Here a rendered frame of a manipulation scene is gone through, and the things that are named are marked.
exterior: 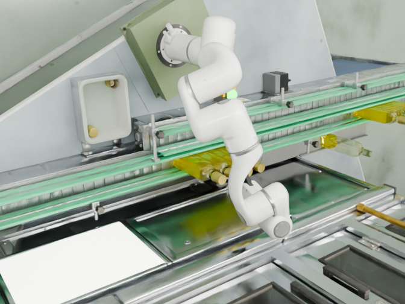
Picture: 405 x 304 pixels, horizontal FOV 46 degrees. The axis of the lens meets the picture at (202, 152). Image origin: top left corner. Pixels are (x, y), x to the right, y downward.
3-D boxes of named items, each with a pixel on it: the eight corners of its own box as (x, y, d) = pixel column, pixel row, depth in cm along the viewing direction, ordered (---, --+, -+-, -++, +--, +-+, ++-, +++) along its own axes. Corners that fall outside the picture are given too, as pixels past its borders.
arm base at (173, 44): (148, 37, 165) (170, 42, 153) (173, 14, 168) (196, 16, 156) (172, 70, 174) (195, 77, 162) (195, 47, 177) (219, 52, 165)
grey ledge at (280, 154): (203, 175, 203) (219, 183, 194) (202, 155, 200) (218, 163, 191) (350, 131, 252) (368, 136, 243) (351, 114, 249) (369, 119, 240)
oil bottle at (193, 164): (172, 166, 181) (204, 183, 164) (172, 152, 179) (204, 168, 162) (185, 162, 184) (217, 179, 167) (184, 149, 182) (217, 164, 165)
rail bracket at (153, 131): (143, 156, 171) (160, 166, 162) (138, 111, 166) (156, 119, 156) (150, 154, 173) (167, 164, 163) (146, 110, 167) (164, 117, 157)
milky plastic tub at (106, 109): (78, 139, 170) (87, 146, 163) (69, 77, 162) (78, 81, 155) (122, 130, 179) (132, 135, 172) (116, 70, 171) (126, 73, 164)
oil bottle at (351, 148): (320, 146, 227) (366, 161, 206) (319, 136, 224) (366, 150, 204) (328, 142, 229) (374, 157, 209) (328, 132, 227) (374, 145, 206)
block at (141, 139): (133, 146, 176) (141, 151, 171) (131, 122, 173) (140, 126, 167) (141, 145, 178) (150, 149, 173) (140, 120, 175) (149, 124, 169)
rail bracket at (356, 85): (339, 86, 224) (363, 91, 213) (340, 71, 221) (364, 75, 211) (345, 85, 226) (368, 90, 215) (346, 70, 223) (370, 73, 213)
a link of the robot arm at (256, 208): (251, 135, 126) (279, 201, 132) (208, 157, 124) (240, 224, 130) (263, 140, 118) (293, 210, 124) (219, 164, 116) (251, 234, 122)
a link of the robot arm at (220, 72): (184, 53, 133) (177, 56, 119) (229, 34, 130) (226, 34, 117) (204, 98, 136) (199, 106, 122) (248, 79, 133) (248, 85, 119)
